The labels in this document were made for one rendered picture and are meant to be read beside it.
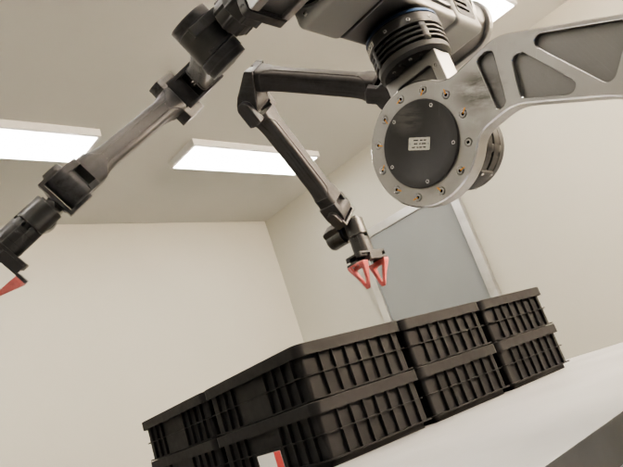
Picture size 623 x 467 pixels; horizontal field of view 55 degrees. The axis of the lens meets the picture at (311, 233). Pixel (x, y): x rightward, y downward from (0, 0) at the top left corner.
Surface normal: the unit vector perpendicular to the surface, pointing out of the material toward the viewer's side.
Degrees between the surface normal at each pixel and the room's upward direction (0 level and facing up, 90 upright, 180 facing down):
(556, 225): 90
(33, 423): 90
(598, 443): 90
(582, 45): 90
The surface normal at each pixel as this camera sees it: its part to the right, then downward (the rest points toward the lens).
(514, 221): -0.70, 0.03
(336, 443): 0.57, -0.41
